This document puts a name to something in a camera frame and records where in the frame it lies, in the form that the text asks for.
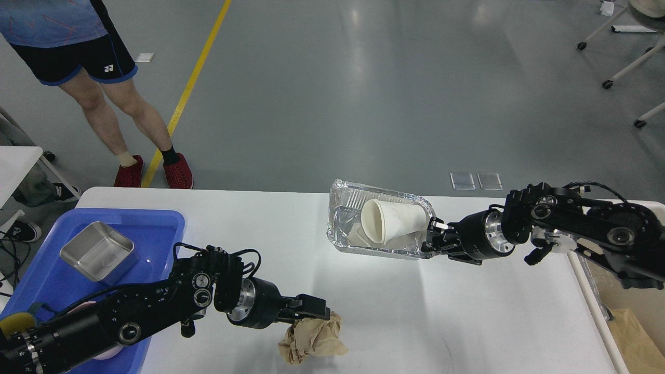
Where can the white paper cup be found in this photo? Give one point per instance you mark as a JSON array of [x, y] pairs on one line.
[[383, 221]]

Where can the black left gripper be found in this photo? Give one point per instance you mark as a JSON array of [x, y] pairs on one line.
[[261, 304]]

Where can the blue plastic tray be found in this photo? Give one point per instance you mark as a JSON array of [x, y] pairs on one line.
[[50, 280]]

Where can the black sneaker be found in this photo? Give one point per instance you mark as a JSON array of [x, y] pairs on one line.
[[24, 231]]

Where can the standing person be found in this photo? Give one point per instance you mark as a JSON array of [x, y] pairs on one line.
[[73, 45]]

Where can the white side table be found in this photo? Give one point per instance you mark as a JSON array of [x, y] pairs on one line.
[[16, 164]]

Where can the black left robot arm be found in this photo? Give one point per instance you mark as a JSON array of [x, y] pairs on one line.
[[130, 313]]

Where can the aluminium foil tray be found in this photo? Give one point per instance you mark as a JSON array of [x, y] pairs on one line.
[[345, 233]]

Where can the brown paper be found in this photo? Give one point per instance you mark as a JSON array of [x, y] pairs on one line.
[[312, 337]]

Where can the beige plastic bin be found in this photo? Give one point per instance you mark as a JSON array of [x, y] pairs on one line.
[[630, 322]]

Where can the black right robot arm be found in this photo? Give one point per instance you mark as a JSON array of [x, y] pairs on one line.
[[624, 238]]

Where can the white rolling chair base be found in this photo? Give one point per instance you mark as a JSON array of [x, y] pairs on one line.
[[624, 42]]

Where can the clear floor plate left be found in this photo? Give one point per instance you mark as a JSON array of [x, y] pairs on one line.
[[462, 181]]

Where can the dark blue home mug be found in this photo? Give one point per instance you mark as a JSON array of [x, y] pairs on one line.
[[20, 322]]

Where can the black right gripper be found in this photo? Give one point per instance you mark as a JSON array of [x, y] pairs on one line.
[[480, 238]]

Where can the white paper scrap on floor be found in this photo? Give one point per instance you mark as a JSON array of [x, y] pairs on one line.
[[144, 57]]

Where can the pink mug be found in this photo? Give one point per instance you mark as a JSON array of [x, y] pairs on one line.
[[111, 352]]

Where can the small stainless steel tray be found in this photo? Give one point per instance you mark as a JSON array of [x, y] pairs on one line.
[[100, 253]]

